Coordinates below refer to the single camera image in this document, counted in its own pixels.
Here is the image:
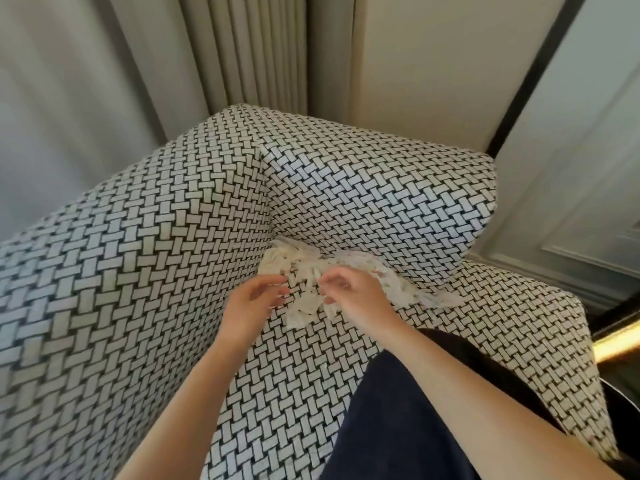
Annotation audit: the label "person's left forearm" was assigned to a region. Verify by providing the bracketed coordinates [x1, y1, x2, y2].
[115, 339, 251, 480]

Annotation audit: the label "person's right hand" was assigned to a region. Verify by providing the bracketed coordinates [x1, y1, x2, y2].
[317, 266, 407, 341]

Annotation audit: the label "black white woven-pattern sofa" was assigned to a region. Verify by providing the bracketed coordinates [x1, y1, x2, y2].
[0, 103, 621, 480]

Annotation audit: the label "pile of white paper scraps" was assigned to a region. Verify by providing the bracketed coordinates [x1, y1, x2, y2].
[257, 237, 466, 331]

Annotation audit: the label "lit yellow light strip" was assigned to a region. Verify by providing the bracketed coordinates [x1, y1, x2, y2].
[592, 322, 640, 365]

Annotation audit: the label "pleated beige curtain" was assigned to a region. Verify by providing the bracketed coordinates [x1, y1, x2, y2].
[107, 0, 356, 141]

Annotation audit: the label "person's left hand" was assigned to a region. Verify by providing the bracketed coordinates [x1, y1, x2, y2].
[215, 273, 292, 351]

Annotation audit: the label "black round trash bin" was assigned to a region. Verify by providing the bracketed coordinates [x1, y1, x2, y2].
[599, 377, 640, 461]

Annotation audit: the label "sheer white curtain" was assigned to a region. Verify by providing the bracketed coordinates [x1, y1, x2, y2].
[0, 0, 166, 243]

